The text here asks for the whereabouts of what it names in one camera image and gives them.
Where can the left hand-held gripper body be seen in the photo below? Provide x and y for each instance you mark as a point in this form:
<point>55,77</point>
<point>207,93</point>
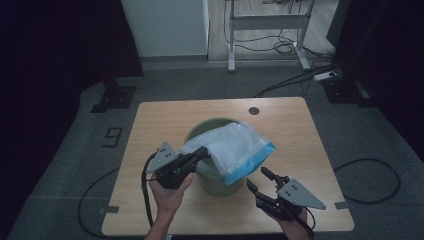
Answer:
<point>170,173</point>

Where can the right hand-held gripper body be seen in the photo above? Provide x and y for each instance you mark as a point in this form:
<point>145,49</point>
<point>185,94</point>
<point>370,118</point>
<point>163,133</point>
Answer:
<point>296,195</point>

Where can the green plastic trash bin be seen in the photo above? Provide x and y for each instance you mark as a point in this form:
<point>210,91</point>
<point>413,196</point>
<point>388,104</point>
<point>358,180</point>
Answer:
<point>213,183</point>

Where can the white trash bag blue edge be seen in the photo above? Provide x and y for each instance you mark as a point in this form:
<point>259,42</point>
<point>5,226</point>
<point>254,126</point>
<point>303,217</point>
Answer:
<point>236,146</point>

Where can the person's left hand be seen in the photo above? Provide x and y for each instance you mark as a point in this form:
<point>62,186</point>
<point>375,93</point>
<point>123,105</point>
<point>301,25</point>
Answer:
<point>170,200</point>

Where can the person's right hand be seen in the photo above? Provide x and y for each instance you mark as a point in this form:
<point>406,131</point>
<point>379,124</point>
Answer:
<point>293,221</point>

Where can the grey tape piece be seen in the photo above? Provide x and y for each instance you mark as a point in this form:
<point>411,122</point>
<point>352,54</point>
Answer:
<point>342,205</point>
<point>109,209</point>

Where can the dark round table grommet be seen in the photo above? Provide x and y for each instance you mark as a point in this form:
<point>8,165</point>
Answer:
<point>254,111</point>

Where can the black stand base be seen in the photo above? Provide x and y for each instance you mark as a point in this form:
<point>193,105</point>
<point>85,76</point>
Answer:
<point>115,96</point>
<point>343,90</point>

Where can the white power strip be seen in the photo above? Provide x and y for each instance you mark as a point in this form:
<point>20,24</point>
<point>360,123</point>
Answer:
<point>323,76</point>

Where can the white cabinet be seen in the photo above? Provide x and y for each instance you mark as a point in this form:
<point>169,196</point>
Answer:
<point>163,26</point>

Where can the dark curtain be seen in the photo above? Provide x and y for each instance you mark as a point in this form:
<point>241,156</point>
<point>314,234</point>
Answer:
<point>393,50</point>
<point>50,50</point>

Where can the white metal desk frame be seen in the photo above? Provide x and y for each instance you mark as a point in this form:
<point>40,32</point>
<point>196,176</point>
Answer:
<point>266,21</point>

